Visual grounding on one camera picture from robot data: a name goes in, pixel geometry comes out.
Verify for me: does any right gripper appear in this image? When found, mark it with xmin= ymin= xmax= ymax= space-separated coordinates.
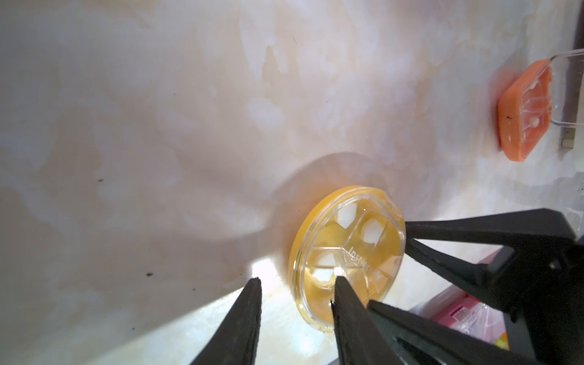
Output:
xmin=367 ymin=208 xmax=583 ymax=364

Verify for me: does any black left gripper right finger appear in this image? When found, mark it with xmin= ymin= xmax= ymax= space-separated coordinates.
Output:
xmin=331 ymin=276 xmax=402 ymax=364

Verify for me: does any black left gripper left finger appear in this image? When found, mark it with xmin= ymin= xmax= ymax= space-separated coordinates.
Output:
xmin=193 ymin=278 xmax=262 ymax=364

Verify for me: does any pink rectangular pillbox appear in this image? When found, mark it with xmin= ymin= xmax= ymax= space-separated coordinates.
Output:
xmin=409 ymin=284 xmax=509 ymax=349

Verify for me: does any yellow round pillbox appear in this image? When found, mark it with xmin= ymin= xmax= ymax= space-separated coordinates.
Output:
xmin=288 ymin=186 xmax=406 ymax=332

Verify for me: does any orange small pillbox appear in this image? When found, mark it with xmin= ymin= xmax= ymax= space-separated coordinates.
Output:
xmin=496 ymin=47 xmax=584 ymax=163

